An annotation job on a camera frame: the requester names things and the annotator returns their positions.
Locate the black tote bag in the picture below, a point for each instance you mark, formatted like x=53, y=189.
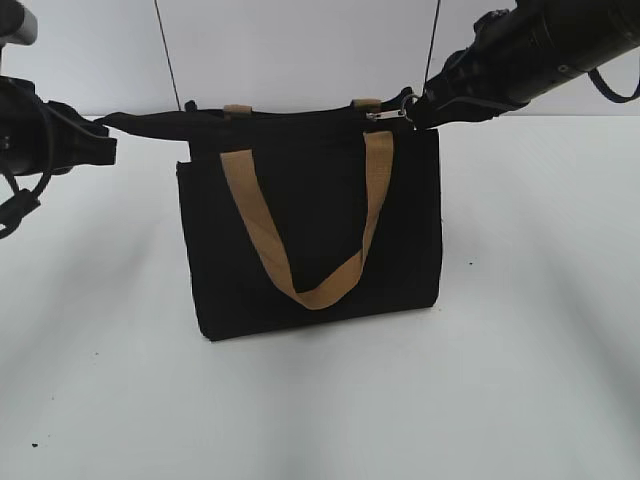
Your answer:
x=232, y=293

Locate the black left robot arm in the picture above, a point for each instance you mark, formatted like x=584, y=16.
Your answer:
x=19, y=108

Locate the silver zipper pull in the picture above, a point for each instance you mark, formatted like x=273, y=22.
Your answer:
x=399, y=113

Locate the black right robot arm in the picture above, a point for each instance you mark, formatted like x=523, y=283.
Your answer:
x=575, y=38

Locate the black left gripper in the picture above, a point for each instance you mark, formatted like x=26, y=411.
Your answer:
x=65, y=140

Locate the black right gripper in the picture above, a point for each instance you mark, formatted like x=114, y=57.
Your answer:
x=487, y=79

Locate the tan front bag handle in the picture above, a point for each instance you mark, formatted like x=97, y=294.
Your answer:
x=311, y=213

